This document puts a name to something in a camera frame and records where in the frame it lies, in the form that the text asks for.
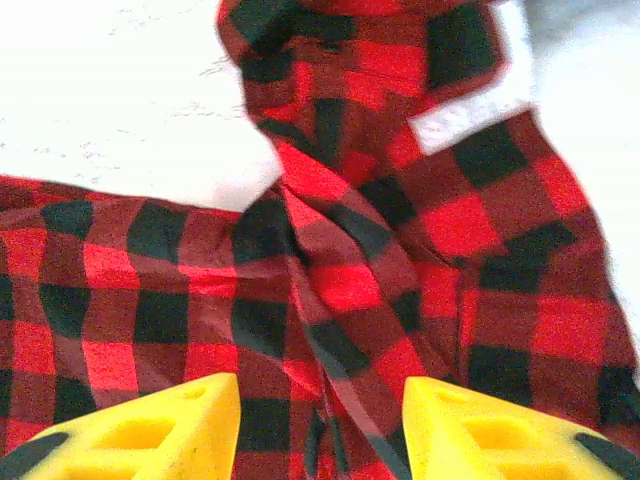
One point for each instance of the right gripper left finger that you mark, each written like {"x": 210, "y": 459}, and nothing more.
{"x": 150, "y": 440}

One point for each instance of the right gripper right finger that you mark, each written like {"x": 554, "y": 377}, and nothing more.
{"x": 500, "y": 440}

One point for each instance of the red black plaid shirt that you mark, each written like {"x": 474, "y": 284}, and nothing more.
{"x": 450, "y": 225}

